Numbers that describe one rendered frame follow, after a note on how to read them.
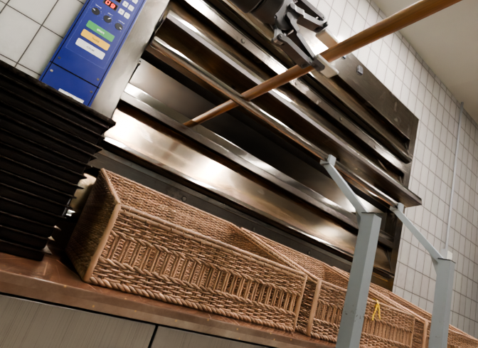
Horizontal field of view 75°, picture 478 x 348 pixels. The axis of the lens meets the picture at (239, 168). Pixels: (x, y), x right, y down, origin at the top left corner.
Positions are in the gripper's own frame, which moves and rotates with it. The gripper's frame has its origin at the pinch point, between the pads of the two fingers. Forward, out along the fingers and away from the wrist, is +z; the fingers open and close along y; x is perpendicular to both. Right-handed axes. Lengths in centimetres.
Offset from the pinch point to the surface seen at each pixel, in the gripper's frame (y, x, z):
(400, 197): -21, -60, 134
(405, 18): 1.3, 18.0, -0.6
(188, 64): 3.4, -30.6, -21.1
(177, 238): 48, -19, -11
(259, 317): 59, -19, 17
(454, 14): -142, -37, 121
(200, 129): 3, -68, 3
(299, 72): 1.1, -8.7, -0.3
